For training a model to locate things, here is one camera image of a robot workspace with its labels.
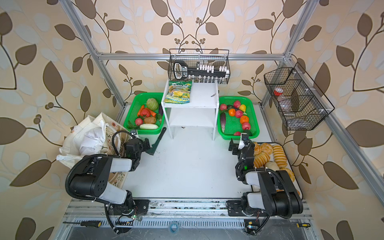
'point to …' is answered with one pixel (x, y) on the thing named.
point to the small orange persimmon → (232, 112)
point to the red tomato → (145, 111)
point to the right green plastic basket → (229, 127)
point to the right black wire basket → (302, 105)
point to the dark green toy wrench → (152, 150)
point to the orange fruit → (244, 119)
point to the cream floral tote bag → (116, 139)
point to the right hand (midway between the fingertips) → (241, 141)
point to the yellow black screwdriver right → (307, 225)
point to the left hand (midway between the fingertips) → (138, 138)
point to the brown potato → (150, 120)
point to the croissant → (266, 147)
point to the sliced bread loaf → (279, 156)
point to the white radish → (148, 126)
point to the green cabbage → (152, 104)
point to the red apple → (246, 125)
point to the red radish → (138, 121)
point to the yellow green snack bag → (178, 92)
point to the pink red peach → (239, 113)
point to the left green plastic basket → (139, 100)
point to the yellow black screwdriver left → (88, 224)
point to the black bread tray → (273, 155)
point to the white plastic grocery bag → (92, 139)
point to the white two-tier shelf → (201, 112)
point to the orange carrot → (140, 113)
